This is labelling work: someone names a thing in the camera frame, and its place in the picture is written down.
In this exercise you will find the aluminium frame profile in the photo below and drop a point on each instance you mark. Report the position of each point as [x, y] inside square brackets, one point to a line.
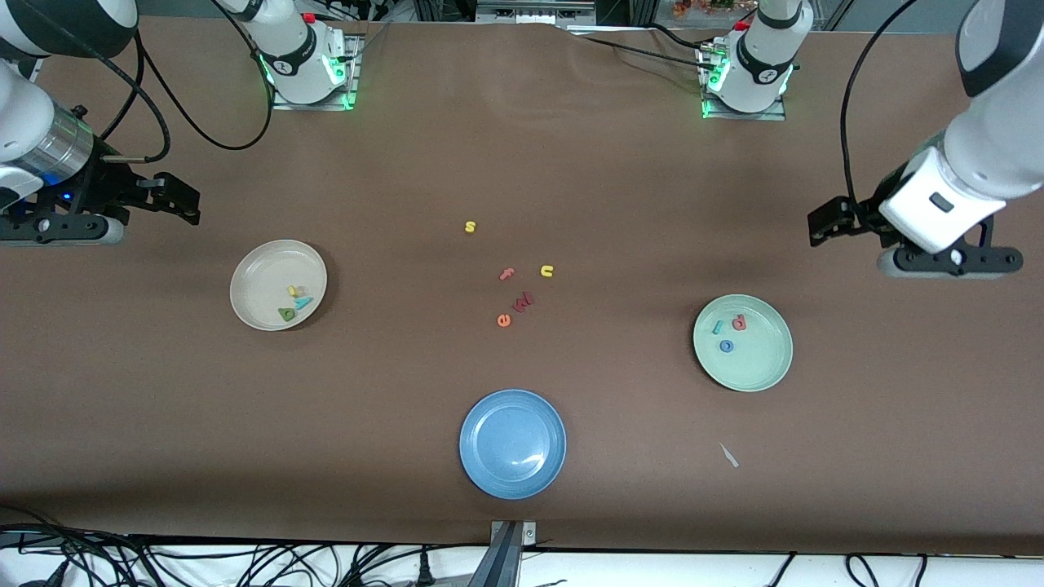
[37, 69]

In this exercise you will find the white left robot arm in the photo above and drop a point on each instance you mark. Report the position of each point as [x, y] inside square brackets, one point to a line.
[995, 122]

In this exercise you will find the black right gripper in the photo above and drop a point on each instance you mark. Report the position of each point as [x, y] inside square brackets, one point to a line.
[104, 183]

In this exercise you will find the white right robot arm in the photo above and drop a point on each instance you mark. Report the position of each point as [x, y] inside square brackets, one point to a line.
[294, 49]

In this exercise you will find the black power plug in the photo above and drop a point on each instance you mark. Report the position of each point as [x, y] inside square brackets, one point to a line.
[425, 571]

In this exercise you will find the grey metal box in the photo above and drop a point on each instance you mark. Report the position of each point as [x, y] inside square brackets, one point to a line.
[530, 12]

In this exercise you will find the green foam letter b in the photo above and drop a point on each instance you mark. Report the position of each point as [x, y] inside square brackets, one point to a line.
[282, 315]

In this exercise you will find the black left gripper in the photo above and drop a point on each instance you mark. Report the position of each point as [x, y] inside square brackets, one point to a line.
[866, 209]

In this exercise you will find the white paper scrap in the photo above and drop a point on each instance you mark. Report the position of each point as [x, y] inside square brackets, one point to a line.
[728, 456]

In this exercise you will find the grey metal camera bracket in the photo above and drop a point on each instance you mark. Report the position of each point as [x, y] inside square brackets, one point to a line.
[510, 554]

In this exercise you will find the maroon foam letter m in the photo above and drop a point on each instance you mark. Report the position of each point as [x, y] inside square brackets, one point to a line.
[523, 302]

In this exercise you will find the blue round plate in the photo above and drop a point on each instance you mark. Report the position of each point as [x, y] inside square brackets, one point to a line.
[512, 444]

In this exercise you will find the beige round plate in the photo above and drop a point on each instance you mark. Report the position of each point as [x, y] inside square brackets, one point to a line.
[261, 281]

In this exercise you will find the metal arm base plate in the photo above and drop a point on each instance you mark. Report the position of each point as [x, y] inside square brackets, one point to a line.
[746, 116]
[356, 77]

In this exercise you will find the green round plate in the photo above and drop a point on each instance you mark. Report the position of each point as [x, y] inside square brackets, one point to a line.
[758, 363]

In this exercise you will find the orange flowers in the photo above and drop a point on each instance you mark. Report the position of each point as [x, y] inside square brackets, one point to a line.
[701, 6]

